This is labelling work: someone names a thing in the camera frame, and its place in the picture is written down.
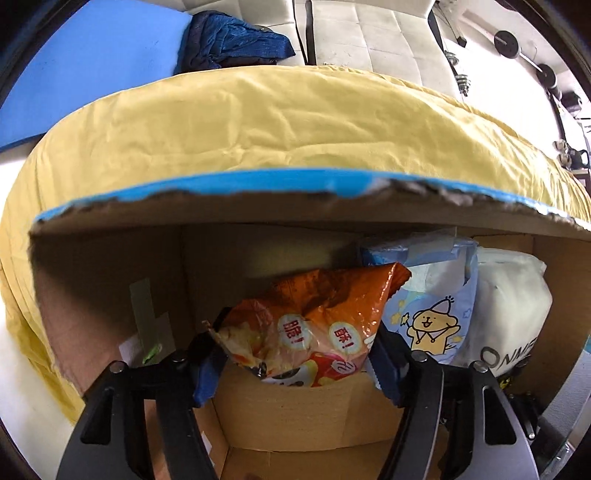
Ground dark blue cloth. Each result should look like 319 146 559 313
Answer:
174 10 296 75

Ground orange snack bag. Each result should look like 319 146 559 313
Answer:
207 262 413 388

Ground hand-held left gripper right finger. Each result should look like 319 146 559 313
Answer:
365 322 541 480

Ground white cushioned sofa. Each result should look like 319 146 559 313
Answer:
181 0 467 97

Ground yellow bed sheet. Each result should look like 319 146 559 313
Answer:
0 65 591 425

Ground white plastic bag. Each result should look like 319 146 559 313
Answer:
455 246 554 380

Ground blue foam mat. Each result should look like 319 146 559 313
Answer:
0 0 193 151

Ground black kettlebell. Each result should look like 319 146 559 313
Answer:
568 147 591 173

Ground black dumbbell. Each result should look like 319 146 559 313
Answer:
493 30 565 99

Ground cardboard box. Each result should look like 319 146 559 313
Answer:
28 182 591 480

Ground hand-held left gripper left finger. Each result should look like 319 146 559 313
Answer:
56 318 232 480

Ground light blue cartoon snack bag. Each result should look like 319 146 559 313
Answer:
361 233 480 365

